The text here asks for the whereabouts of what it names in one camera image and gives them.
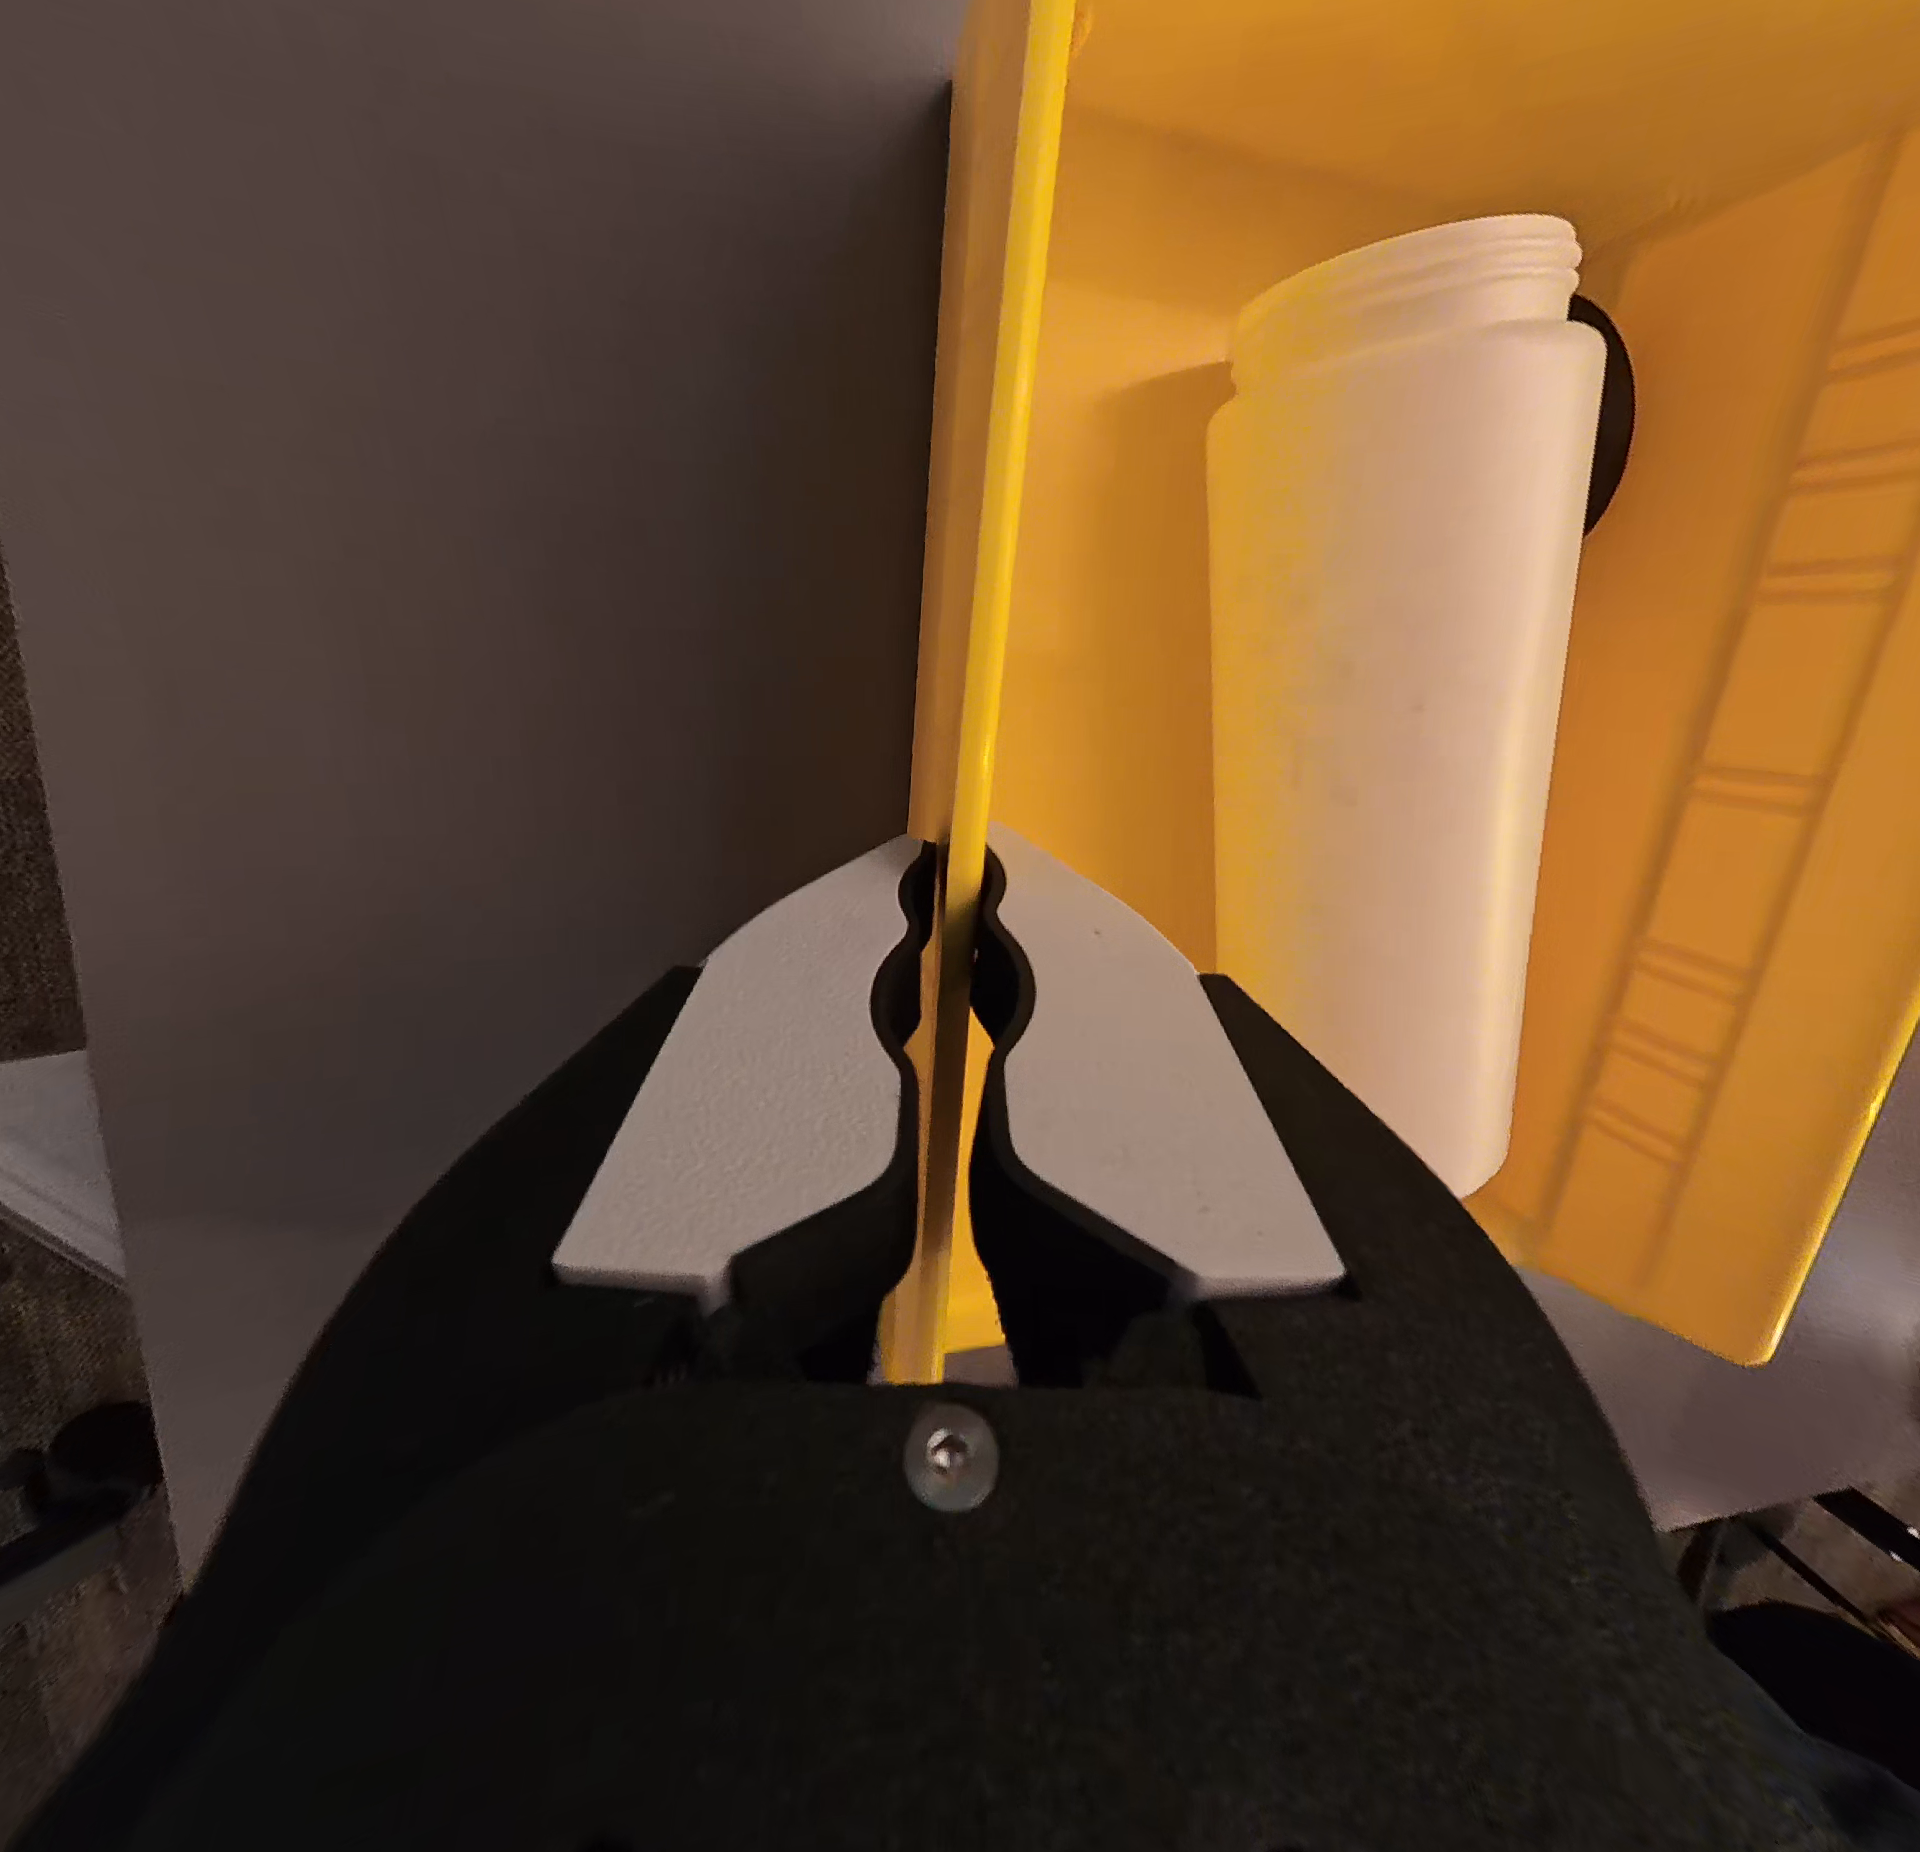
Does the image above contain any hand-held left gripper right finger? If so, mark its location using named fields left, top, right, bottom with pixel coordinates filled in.
left=968, top=826, right=1348, bottom=1314

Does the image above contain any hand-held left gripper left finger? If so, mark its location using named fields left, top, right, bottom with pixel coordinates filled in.
left=551, top=834, right=940, bottom=1314

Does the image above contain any black bottle lid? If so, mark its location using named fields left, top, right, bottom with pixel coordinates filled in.
left=1568, top=299, right=1643, bottom=534

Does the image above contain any white plastic bottle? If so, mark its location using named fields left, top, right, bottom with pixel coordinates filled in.
left=1209, top=219, right=1607, bottom=1195

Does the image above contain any yellow plastic bin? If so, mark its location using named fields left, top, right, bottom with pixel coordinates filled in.
left=871, top=0, right=1920, bottom=1389

